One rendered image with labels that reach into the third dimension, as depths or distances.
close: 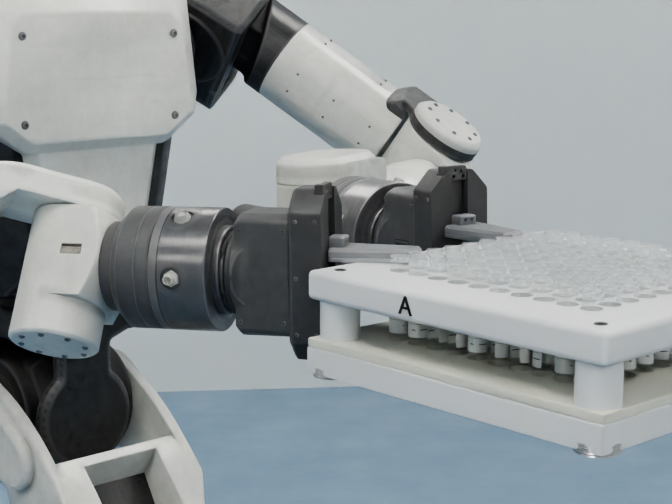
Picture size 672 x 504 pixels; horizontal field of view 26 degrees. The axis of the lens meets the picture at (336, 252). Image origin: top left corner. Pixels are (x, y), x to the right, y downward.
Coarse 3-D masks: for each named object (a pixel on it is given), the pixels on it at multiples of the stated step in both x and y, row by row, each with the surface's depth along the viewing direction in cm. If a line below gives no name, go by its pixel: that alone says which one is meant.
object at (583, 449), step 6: (318, 372) 97; (318, 378) 97; (324, 378) 96; (330, 378) 96; (582, 444) 81; (618, 444) 81; (576, 450) 81; (582, 450) 81; (618, 450) 81; (588, 456) 81; (594, 456) 80; (600, 456) 80; (606, 456) 80; (612, 456) 81
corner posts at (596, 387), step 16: (320, 304) 96; (336, 304) 95; (320, 320) 97; (336, 320) 96; (352, 320) 96; (320, 336) 97; (336, 336) 96; (352, 336) 96; (576, 368) 81; (592, 368) 80; (608, 368) 80; (576, 384) 81; (592, 384) 80; (608, 384) 80; (576, 400) 81; (592, 400) 80; (608, 400) 80
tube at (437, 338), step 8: (432, 264) 93; (440, 264) 94; (448, 264) 93; (432, 272) 93; (440, 272) 93; (432, 328) 94; (432, 336) 94; (440, 336) 94; (432, 344) 94; (440, 344) 94
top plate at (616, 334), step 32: (320, 288) 96; (352, 288) 93; (384, 288) 91; (416, 288) 90; (448, 288) 90; (416, 320) 89; (448, 320) 87; (480, 320) 85; (512, 320) 84; (544, 320) 82; (576, 320) 82; (608, 320) 82; (640, 320) 82; (544, 352) 82; (576, 352) 80; (608, 352) 79; (640, 352) 81
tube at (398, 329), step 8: (392, 256) 96; (400, 256) 96; (408, 256) 96; (392, 264) 96; (400, 264) 95; (408, 264) 96; (400, 272) 95; (392, 320) 96; (400, 320) 96; (392, 328) 96; (400, 328) 96; (392, 336) 96; (400, 336) 96
